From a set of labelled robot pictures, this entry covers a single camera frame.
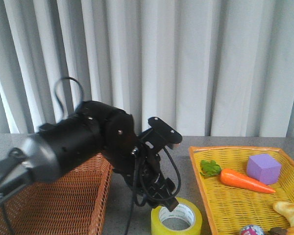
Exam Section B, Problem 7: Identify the yellow tape roll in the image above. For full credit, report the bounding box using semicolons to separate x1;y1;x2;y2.
150;197;203;235

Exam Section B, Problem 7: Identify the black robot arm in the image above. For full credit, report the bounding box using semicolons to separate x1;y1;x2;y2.
0;101;182;211

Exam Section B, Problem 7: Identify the purple foam cube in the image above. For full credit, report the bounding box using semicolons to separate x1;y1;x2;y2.
246;154;282;185

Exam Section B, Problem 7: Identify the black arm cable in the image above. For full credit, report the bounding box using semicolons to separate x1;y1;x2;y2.
53;76;85;120

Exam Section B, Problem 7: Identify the pink patterned ball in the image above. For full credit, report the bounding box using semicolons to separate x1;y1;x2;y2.
240;224;265;235

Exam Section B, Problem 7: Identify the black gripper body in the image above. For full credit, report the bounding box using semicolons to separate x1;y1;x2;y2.
112;139;179;208

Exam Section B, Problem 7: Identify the yellow woven basket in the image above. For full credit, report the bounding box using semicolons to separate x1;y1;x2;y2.
189;146;294;235

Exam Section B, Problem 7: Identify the orange toy carrot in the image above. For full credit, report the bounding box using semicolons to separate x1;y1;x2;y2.
200;160;276;194

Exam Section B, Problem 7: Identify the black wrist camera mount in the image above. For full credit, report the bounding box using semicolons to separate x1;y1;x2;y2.
138;117;183;154

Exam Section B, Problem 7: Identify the small brown object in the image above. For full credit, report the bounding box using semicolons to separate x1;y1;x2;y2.
269;227;288;235

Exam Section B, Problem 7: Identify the brown wicker basket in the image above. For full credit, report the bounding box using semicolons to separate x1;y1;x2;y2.
4;154;112;235

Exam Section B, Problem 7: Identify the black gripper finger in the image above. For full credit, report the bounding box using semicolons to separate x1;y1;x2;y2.
165;197;179;212

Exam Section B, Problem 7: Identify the toy bread piece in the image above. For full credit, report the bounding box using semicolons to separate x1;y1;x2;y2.
273;201;294;235

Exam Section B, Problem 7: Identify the grey pleated curtain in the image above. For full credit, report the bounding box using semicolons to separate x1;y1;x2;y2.
0;0;294;137

